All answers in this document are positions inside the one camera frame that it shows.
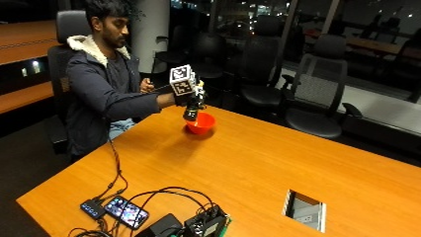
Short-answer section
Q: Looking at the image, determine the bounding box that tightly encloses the red bowl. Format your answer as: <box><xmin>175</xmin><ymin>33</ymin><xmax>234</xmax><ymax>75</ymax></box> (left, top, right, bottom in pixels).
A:
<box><xmin>182</xmin><ymin>112</ymin><xmax>217</xmax><ymax>135</ymax></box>

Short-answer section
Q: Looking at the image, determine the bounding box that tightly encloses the white cube with black markers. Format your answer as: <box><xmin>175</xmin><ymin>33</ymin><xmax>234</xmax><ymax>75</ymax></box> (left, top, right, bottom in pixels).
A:
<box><xmin>167</xmin><ymin>64</ymin><xmax>197</xmax><ymax>97</ymax></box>

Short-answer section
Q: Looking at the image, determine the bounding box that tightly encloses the black leather office chair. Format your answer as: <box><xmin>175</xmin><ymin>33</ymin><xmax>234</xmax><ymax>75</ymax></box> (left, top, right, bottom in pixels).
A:
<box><xmin>190</xmin><ymin>32</ymin><xmax>227</xmax><ymax>81</ymax></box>
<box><xmin>152</xmin><ymin>25</ymin><xmax>186</xmax><ymax>77</ymax></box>
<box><xmin>237</xmin><ymin>15</ymin><xmax>286</xmax><ymax>107</ymax></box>

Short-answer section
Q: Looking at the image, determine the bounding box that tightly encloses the person in dark hooded jacket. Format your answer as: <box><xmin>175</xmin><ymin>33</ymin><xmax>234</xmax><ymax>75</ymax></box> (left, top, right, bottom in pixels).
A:
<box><xmin>64</xmin><ymin>0</ymin><xmax>175</xmax><ymax>163</ymax></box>

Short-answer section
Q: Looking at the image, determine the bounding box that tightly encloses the white round column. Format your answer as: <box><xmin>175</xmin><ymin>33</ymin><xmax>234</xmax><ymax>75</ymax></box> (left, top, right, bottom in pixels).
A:
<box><xmin>130</xmin><ymin>0</ymin><xmax>170</xmax><ymax>75</ymax></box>

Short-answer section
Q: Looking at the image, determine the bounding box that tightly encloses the grey mesh office chair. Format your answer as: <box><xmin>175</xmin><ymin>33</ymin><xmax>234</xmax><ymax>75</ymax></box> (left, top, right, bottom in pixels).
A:
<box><xmin>278</xmin><ymin>34</ymin><xmax>366</xmax><ymax>139</ymax></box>

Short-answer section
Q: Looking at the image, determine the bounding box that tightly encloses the black high-back office chair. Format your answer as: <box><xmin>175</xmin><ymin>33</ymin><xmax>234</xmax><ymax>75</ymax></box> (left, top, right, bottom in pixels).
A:
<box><xmin>46</xmin><ymin>9</ymin><xmax>94</xmax><ymax>156</ymax></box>

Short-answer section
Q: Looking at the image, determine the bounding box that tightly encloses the black smartphone with lit screen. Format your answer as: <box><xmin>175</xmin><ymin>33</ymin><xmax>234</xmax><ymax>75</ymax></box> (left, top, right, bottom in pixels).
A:
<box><xmin>104</xmin><ymin>196</ymin><xmax>152</xmax><ymax>231</ymax></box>

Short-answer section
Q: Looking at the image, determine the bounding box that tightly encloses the black electronics unit, green board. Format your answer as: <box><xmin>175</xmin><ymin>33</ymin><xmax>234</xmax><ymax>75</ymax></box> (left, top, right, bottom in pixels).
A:
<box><xmin>181</xmin><ymin>203</ymin><xmax>233</xmax><ymax>237</ymax></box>

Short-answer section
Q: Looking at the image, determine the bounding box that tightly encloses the black box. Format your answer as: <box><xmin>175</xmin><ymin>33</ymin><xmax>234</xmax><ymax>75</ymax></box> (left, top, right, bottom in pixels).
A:
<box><xmin>134</xmin><ymin>212</ymin><xmax>185</xmax><ymax>237</ymax></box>

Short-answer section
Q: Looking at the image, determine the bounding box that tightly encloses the black hub with blue lights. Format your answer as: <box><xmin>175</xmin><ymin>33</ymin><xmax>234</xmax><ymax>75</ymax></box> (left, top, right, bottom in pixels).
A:
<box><xmin>78</xmin><ymin>198</ymin><xmax>108</xmax><ymax>220</ymax></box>

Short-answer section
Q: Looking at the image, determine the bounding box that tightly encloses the looped black cable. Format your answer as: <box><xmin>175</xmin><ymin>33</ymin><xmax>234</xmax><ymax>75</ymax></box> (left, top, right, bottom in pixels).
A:
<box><xmin>114</xmin><ymin>186</ymin><xmax>217</xmax><ymax>232</ymax></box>

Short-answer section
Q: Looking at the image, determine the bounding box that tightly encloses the long black cable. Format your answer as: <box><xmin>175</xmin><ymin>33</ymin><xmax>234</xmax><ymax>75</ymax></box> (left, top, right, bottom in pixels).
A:
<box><xmin>92</xmin><ymin>137</ymin><xmax>130</xmax><ymax>203</ymax></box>

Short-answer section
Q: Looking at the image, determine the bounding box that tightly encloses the table cable port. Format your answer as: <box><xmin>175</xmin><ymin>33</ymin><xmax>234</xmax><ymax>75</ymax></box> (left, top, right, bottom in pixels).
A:
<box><xmin>281</xmin><ymin>189</ymin><xmax>329</xmax><ymax>234</ymax></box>

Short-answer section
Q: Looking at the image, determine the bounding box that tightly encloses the wooden wall counter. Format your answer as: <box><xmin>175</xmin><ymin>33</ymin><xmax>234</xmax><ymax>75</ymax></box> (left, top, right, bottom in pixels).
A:
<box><xmin>0</xmin><ymin>19</ymin><xmax>61</xmax><ymax>116</ymax></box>

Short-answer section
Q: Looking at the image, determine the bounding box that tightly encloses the black cable bundle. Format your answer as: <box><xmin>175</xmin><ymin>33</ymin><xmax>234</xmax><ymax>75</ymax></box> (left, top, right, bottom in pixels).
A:
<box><xmin>65</xmin><ymin>218</ymin><xmax>117</xmax><ymax>237</ymax></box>

